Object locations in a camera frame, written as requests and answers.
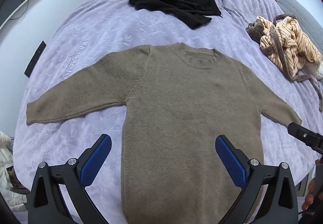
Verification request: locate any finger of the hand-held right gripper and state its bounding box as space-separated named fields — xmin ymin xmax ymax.
xmin=288 ymin=122 xmax=323 ymax=156

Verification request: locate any black flat strip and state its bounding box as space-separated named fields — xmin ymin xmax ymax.
xmin=24 ymin=41 xmax=47 ymax=78

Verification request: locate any black television cable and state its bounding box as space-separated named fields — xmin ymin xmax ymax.
xmin=9 ymin=0 xmax=29 ymax=20

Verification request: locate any white jacket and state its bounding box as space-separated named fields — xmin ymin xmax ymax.
xmin=0 ymin=131 xmax=27 ymax=205

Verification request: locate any black garment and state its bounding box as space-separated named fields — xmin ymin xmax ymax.
xmin=129 ymin=0 xmax=222 ymax=29

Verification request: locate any brown knit sweater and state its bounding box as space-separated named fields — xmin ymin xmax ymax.
xmin=26 ymin=42 xmax=302 ymax=224

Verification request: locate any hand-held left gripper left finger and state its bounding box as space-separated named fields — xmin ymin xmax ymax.
xmin=27 ymin=134 xmax=113 ymax=224

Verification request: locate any person's right hand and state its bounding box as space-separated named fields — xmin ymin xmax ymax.
xmin=301 ymin=160 xmax=323 ymax=212

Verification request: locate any beige striped garment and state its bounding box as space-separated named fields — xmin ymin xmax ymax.
xmin=247 ymin=14 xmax=323 ymax=111

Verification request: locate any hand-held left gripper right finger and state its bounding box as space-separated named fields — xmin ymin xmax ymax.
xmin=214 ymin=134 xmax=299 ymax=224

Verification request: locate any grey padded headboard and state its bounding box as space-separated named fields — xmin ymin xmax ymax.
xmin=275 ymin=0 xmax=323 ymax=49

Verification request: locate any lavender embossed blanket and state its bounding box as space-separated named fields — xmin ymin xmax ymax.
xmin=14 ymin=0 xmax=323 ymax=214

